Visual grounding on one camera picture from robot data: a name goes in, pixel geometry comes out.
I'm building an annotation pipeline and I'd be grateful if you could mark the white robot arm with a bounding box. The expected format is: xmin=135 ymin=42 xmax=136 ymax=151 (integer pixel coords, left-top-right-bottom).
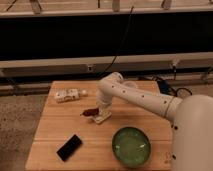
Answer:
xmin=97 ymin=72 xmax=213 ymax=171

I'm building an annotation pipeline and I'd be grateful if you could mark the white sponge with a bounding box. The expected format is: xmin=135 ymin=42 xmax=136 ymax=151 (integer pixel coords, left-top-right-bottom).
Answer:
xmin=92 ymin=111 xmax=111 ymax=124

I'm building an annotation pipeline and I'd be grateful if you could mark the clear plastic cup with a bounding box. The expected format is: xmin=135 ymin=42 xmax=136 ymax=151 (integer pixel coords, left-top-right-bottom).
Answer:
xmin=123 ymin=81 xmax=138 ymax=89

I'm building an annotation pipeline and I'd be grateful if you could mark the green bowl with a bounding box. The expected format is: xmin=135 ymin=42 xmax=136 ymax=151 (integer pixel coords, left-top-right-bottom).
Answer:
xmin=112 ymin=127 xmax=151 ymax=169

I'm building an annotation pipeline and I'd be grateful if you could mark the black rectangular block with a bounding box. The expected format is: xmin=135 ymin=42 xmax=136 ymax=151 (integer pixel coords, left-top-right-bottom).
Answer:
xmin=57 ymin=134 xmax=82 ymax=161

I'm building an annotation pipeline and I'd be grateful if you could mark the blue power adapter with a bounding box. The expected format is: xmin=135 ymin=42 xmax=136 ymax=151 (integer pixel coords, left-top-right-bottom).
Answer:
xmin=158 ymin=81 xmax=171 ymax=95

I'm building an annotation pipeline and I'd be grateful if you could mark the black floor cable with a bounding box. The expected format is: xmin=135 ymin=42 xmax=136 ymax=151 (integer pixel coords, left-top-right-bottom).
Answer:
xmin=153 ymin=75 xmax=194 ymax=99

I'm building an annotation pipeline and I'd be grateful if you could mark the black hanging cable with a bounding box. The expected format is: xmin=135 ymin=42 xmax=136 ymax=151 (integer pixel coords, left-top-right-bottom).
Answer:
xmin=98 ymin=4 xmax=135 ymax=78

